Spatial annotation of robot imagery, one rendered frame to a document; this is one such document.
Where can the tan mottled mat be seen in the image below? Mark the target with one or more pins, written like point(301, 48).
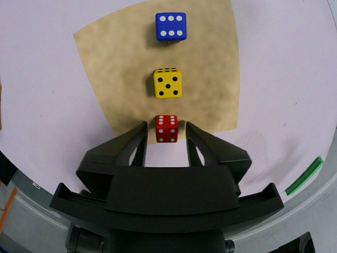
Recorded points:
point(120, 54)

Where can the yellow die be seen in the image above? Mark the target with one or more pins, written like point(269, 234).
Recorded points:
point(168, 83)

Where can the red die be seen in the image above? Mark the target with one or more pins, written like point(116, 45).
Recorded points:
point(166, 129)

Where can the blue die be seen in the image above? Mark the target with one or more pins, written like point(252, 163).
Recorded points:
point(171, 26)

